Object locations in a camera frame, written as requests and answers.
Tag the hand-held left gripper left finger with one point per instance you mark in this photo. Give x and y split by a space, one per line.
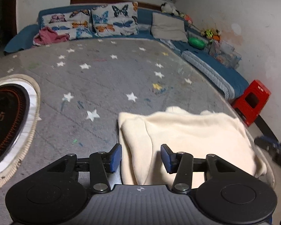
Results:
116 157

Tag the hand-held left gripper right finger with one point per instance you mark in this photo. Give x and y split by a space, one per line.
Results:
166 157

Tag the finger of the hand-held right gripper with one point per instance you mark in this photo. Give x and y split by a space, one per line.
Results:
267 144

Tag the cream garment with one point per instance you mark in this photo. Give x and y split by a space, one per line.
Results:
189 131

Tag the red box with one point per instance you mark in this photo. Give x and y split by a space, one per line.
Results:
260 91

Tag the grey star print tablecloth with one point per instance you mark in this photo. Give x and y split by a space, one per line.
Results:
107 75

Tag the clear plastic storage bin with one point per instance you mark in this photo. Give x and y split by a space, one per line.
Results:
224 54

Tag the black round induction cooker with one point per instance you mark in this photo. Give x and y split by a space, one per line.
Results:
4 121

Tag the green toy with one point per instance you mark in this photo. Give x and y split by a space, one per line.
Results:
196 42

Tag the pile of small toys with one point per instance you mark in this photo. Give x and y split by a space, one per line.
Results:
210 34

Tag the grey cushion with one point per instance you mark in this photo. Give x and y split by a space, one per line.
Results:
168 27

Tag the pink cloth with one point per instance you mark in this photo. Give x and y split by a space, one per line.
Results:
49 36

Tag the butterfly print cushion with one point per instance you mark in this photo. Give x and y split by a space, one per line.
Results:
112 18
60 25

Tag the plush toy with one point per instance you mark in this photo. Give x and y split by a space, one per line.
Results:
168 8

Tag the blue sofa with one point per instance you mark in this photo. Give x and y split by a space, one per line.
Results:
21 38

